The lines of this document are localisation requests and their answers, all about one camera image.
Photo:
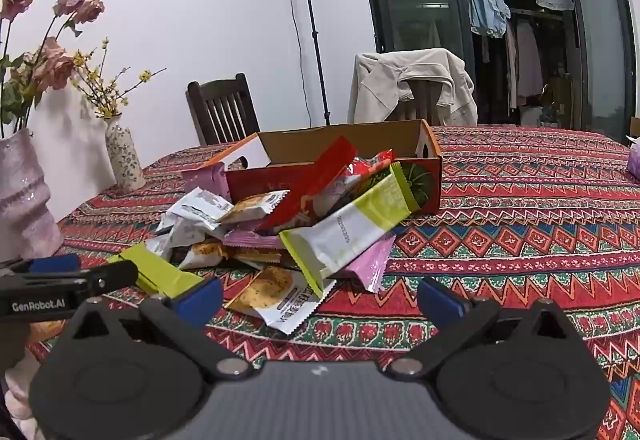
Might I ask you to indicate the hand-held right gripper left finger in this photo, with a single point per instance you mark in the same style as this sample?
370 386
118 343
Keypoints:
197 302

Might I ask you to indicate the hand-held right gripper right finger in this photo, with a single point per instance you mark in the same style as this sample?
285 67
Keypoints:
440 302

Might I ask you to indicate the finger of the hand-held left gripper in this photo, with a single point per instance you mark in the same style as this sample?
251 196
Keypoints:
52 264
110 276

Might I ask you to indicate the lime green snack packet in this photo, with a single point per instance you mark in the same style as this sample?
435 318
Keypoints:
160 272

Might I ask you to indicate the white snack packet grey print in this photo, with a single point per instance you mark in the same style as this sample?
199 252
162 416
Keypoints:
200 207

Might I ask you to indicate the small cracker snack packet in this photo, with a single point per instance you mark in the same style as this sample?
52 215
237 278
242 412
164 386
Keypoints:
250 207

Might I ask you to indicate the cardboard box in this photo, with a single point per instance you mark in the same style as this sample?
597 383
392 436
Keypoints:
340 135

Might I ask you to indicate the orange cracker snack packet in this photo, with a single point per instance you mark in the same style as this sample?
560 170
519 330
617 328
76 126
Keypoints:
205 255

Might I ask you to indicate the crumpled white snack packet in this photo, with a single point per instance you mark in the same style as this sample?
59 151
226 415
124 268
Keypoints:
185 237

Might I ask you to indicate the large pink vase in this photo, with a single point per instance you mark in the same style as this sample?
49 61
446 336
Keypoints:
25 200

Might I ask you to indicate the large cracker snack packet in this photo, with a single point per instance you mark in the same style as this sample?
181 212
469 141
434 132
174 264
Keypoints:
280 295

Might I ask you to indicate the pink striped snack packet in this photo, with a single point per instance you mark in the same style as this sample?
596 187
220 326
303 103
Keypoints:
255 240

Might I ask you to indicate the floral ceramic vase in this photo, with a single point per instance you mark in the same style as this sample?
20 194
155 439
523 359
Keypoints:
125 160

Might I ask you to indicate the lime and white snack packet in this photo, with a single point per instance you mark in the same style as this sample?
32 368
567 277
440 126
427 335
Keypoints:
345 230

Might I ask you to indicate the mauve snack packet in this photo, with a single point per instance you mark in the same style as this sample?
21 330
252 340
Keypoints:
205 180

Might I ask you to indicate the shiny red snack packet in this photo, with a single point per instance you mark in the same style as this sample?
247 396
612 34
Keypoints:
372 165

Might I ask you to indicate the long red snack packet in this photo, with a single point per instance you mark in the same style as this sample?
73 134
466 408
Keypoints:
320 175

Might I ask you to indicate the dried pink roses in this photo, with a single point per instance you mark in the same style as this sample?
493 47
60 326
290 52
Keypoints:
52 65

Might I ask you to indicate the wooden chair under jacket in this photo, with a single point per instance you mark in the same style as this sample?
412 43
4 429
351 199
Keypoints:
420 103

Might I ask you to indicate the yellow flower branches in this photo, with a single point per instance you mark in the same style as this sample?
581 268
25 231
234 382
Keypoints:
144 75

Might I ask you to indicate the dark wooden chair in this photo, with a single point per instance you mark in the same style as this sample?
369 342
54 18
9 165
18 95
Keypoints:
220 88

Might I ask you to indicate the beige jacket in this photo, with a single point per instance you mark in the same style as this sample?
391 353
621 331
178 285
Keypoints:
380 80

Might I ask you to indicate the hanging mauve garments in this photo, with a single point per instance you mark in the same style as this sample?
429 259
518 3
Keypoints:
527 60

